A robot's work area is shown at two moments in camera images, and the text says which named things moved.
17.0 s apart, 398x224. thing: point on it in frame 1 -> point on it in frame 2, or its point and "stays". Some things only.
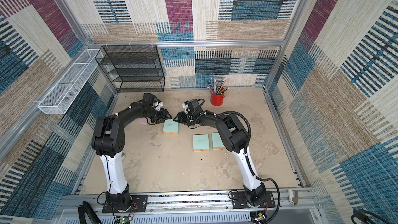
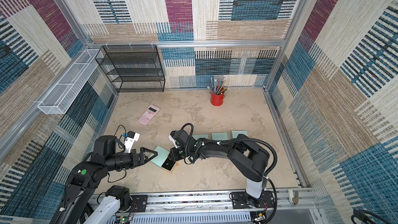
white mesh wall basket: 70,83 stays
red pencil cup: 216,100 stays
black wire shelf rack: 132,68 stays
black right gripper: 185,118 -> 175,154
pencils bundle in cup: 217,87 stays
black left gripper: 165,115 -> 141,156
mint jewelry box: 170,127 -> 162,159
